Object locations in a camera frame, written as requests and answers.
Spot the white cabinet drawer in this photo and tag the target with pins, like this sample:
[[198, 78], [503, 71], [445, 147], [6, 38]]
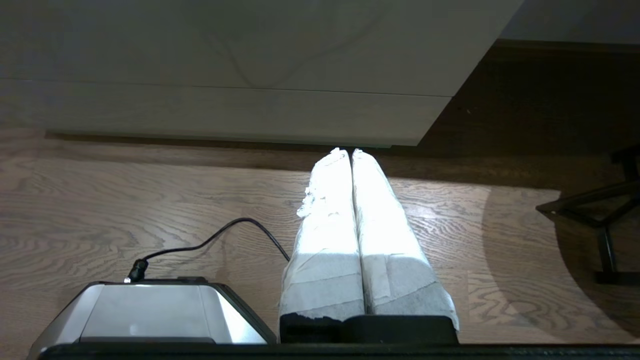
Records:
[[200, 45]]

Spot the silver black robot base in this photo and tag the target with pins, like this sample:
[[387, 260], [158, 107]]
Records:
[[145, 315]]

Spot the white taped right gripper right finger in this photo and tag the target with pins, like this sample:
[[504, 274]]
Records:
[[390, 250]]

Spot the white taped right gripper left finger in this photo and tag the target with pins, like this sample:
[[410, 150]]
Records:
[[325, 240]]

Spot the black metal stand legs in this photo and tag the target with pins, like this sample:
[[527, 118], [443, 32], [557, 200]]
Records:
[[607, 235]]

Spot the glossy white drawer cabinet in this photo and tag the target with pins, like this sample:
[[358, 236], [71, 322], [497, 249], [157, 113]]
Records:
[[200, 112]]

